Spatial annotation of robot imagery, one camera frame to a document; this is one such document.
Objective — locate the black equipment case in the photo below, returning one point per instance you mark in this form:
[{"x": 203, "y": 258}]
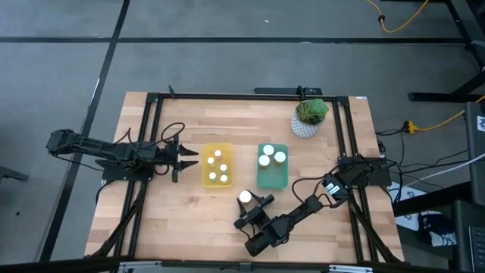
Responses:
[{"x": 475, "y": 159}]

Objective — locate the blue white patterned bag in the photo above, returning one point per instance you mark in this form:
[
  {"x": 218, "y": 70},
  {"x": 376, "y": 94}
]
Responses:
[{"x": 435, "y": 227}]

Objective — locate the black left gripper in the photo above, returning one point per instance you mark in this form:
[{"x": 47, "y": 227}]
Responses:
[{"x": 176, "y": 159}]

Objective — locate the pink translucent pill bottle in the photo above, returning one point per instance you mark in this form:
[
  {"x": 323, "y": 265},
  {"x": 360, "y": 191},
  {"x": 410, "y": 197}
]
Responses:
[{"x": 218, "y": 153}]

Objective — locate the teal plastic bin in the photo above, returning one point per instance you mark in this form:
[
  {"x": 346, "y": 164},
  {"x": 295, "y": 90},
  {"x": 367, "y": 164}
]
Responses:
[{"x": 273, "y": 178}]

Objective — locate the black side desk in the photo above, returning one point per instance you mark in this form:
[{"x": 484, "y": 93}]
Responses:
[{"x": 462, "y": 216}]

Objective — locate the black chair base leg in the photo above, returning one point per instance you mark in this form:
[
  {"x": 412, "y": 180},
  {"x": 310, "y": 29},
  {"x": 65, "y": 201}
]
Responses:
[{"x": 11, "y": 173}]

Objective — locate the black aluminium table frame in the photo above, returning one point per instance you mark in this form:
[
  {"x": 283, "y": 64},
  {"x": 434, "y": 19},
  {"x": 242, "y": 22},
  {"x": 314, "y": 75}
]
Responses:
[{"x": 227, "y": 96}]

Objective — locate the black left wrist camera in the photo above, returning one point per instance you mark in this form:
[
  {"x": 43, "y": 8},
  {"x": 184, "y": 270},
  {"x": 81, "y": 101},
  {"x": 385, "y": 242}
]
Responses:
[{"x": 164, "y": 154}]

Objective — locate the yellow plastic bin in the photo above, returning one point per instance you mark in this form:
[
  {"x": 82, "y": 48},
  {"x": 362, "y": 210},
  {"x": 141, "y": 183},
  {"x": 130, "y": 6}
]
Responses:
[{"x": 206, "y": 149}]

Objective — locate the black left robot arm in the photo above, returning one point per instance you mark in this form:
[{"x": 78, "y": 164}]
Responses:
[{"x": 94, "y": 146}]

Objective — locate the black desk leg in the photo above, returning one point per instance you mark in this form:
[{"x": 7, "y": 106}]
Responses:
[{"x": 435, "y": 97}]

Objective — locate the black beam silver brackets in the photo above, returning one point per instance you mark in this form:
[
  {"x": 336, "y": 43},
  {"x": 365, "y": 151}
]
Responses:
[{"x": 76, "y": 265}]

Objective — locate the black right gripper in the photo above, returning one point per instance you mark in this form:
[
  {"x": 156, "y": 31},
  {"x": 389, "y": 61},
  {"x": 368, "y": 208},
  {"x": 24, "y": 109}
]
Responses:
[{"x": 257, "y": 216}]

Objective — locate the orange pill bottle white cap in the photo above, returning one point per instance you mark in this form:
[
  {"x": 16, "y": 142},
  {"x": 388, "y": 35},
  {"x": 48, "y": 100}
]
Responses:
[
  {"x": 268, "y": 149},
  {"x": 264, "y": 160},
  {"x": 280, "y": 156},
  {"x": 245, "y": 196}
]

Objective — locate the black keyboard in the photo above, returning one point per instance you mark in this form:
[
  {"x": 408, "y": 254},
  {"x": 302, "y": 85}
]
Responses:
[{"x": 478, "y": 250}]

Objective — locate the potted plant triangle-pattern pot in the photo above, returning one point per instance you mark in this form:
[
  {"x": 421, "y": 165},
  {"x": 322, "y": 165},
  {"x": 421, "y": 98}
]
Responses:
[{"x": 310, "y": 113}]

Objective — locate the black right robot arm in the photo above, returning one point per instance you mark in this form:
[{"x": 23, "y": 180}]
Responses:
[{"x": 303, "y": 212}]

